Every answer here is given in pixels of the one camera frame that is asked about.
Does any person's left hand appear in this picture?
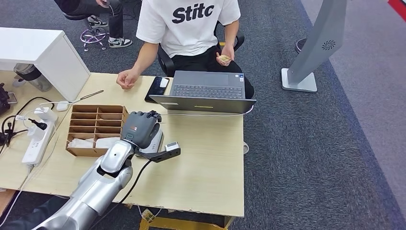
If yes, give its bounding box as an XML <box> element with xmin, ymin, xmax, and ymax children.
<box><xmin>216</xmin><ymin>44</ymin><xmax>236</xmax><ymax>67</ymax></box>

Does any person's right hand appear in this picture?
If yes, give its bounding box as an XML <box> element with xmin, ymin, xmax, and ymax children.
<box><xmin>116</xmin><ymin>68</ymin><xmax>141</xmax><ymax>90</ymax></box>

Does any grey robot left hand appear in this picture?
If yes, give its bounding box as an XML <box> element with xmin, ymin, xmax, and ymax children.
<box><xmin>120</xmin><ymin>110</ymin><xmax>163</xmax><ymax>150</ymax></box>

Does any grey card reader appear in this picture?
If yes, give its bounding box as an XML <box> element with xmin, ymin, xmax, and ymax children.
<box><xmin>139</xmin><ymin>128</ymin><xmax>165</xmax><ymax>155</ymax></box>

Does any white key card packet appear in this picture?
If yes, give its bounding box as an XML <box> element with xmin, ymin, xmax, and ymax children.
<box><xmin>95</xmin><ymin>137</ymin><xmax>121</xmax><ymax>149</ymax></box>
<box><xmin>68</xmin><ymin>138</ymin><xmax>94</xmax><ymax>149</ymax></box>

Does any person in dark trousers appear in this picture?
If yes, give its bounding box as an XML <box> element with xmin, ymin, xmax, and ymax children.
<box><xmin>53</xmin><ymin>0</ymin><xmax>133</xmax><ymax>49</ymax></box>

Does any black smartphone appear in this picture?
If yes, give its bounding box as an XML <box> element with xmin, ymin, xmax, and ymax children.
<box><xmin>144</xmin><ymin>76</ymin><xmax>170</xmax><ymax>103</ymax></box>

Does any grey laptop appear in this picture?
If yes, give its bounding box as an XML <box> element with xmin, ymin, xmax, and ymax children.
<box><xmin>149</xmin><ymin>70</ymin><xmax>257</xmax><ymax>114</ymax></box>

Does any grey pen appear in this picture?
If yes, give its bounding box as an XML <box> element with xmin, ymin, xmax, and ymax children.
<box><xmin>79</xmin><ymin>90</ymin><xmax>105</xmax><ymax>101</ymax></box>

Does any black office chair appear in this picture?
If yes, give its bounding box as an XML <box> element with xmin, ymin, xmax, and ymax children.
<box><xmin>157</xmin><ymin>21</ymin><xmax>246</xmax><ymax>78</ymax></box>

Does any chrome base stool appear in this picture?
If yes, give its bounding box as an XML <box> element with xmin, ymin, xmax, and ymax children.
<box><xmin>63</xmin><ymin>12</ymin><xmax>108</xmax><ymax>51</ymax></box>

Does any wooden compartment organiser box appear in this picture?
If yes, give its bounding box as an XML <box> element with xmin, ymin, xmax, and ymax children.
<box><xmin>66</xmin><ymin>104</ymin><xmax>129</xmax><ymax>158</ymax></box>

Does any dark round base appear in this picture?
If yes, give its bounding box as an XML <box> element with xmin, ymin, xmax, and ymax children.
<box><xmin>295</xmin><ymin>38</ymin><xmax>308</xmax><ymax>54</ymax></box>

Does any small tan tag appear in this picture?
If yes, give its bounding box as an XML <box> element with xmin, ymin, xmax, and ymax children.
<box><xmin>141</xmin><ymin>208</ymin><xmax>156</xmax><ymax>223</ymax></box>

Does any grey kiosk stand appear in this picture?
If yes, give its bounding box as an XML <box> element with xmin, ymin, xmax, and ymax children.
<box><xmin>281</xmin><ymin>0</ymin><xmax>348</xmax><ymax>93</ymax></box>

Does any white charger block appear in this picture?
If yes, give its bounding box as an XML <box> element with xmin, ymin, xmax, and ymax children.
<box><xmin>34</xmin><ymin>107</ymin><xmax>58</xmax><ymax>123</ymax></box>

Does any clear plastic jug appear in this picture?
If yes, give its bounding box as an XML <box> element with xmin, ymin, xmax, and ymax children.
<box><xmin>12</xmin><ymin>63</ymin><xmax>53</xmax><ymax>92</ymax></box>

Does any black power plug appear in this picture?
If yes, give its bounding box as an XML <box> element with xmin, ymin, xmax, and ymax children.
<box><xmin>28</xmin><ymin>118</ymin><xmax>48</xmax><ymax>131</ymax></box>

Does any white plug adapter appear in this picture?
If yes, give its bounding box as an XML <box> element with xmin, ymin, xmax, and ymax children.
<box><xmin>27</xmin><ymin>126</ymin><xmax>45</xmax><ymax>141</ymax></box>

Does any white cabinet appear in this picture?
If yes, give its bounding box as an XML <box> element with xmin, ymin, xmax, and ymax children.
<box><xmin>0</xmin><ymin>27</ymin><xmax>91</xmax><ymax>102</ymax></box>

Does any white power strip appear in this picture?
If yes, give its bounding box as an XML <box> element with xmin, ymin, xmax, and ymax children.
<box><xmin>21</xmin><ymin>120</ymin><xmax>55</xmax><ymax>166</ymax></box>

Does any black device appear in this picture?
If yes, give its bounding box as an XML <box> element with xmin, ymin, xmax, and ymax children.
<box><xmin>0</xmin><ymin>83</ymin><xmax>18</xmax><ymax>116</ymax></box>

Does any dark grey bulky shape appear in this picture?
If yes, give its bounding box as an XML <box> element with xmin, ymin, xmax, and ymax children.
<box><xmin>0</xmin><ymin>196</ymin><xmax>69</xmax><ymax>230</ymax></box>

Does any red strip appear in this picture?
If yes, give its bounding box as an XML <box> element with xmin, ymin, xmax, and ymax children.
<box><xmin>387</xmin><ymin>0</ymin><xmax>406</xmax><ymax>22</ymax></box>

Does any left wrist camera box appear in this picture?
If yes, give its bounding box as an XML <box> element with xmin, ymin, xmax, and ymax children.
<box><xmin>136</xmin><ymin>142</ymin><xmax>181</xmax><ymax>163</ymax></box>

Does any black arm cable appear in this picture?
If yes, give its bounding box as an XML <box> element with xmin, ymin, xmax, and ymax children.
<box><xmin>89</xmin><ymin>159</ymin><xmax>153</xmax><ymax>230</ymax></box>

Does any yellow metal frame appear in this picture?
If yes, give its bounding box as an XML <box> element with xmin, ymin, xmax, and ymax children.
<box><xmin>139</xmin><ymin>216</ymin><xmax>236</xmax><ymax>230</ymax></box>

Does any black cable bundle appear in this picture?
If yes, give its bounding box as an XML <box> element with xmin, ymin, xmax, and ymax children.
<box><xmin>0</xmin><ymin>96</ymin><xmax>55</xmax><ymax>156</ymax></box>

